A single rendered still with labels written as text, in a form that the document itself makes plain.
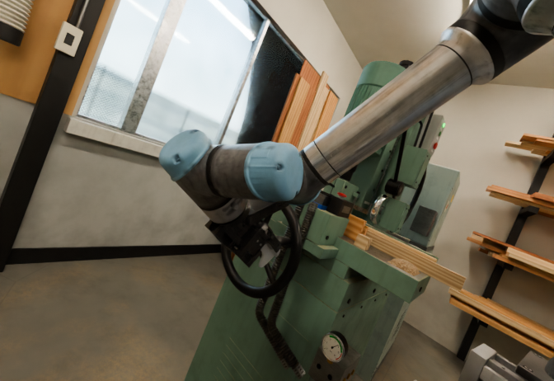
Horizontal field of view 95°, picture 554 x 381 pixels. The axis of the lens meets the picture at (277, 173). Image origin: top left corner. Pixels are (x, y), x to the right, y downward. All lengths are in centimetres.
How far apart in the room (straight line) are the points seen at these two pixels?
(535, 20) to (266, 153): 28
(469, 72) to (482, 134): 302
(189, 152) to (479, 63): 39
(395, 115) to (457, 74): 9
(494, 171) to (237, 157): 316
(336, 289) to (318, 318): 10
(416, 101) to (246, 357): 92
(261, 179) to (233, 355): 87
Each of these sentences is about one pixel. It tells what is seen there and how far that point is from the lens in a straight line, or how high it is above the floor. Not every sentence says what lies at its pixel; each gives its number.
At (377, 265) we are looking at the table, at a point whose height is 88.
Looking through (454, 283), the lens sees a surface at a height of 91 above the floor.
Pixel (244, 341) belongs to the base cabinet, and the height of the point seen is 43.
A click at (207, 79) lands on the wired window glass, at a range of 213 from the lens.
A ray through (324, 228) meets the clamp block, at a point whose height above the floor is 92.
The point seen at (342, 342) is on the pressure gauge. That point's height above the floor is 69.
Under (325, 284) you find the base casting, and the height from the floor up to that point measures 76.
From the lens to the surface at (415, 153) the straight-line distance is 113.
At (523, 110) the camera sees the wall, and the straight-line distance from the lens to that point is 356.
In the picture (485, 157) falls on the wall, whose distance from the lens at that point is 338.
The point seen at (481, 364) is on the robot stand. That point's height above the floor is 75.
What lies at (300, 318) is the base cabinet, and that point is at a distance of 89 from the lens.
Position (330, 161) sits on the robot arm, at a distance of 40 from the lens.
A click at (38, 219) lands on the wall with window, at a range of 193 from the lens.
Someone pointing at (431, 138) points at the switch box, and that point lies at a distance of 124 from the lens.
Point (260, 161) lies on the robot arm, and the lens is 30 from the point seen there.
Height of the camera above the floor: 103
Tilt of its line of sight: 2 degrees down
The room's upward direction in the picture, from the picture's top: 22 degrees clockwise
